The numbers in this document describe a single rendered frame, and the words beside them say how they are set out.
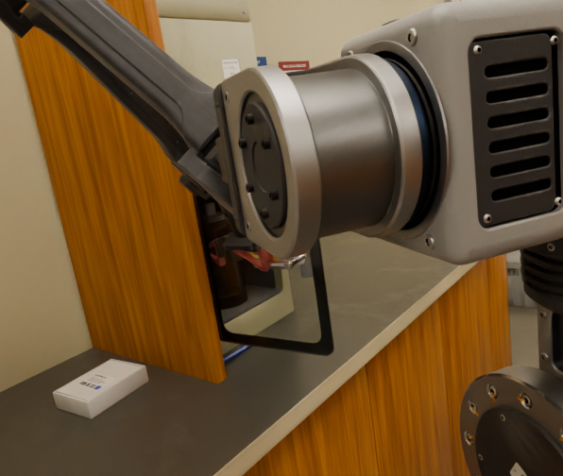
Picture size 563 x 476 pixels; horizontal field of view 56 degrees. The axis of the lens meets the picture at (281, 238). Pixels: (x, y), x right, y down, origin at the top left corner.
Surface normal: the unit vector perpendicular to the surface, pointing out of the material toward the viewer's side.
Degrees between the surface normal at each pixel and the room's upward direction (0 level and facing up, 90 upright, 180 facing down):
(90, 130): 90
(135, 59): 71
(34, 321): 90
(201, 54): 90
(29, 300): 90
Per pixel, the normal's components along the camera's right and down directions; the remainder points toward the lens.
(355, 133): 0.27, -0.11
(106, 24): 0.03, -0.10
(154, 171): -0.62, 0.27
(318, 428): 0.77, 0.03
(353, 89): 0.11, -0.62
